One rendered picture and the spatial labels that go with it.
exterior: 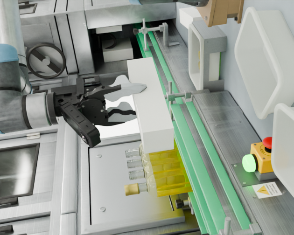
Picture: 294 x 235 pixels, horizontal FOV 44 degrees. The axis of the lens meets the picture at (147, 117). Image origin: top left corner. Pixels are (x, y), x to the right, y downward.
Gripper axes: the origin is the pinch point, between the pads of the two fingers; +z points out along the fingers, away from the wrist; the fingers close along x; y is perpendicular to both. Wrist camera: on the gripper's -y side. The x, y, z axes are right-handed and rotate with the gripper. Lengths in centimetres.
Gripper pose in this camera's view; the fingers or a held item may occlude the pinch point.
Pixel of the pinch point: (143, 101)
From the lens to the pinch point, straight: 79.5
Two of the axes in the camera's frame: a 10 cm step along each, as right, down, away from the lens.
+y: -1.6, -6.8, 7.2
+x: 0.5, 7.2, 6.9
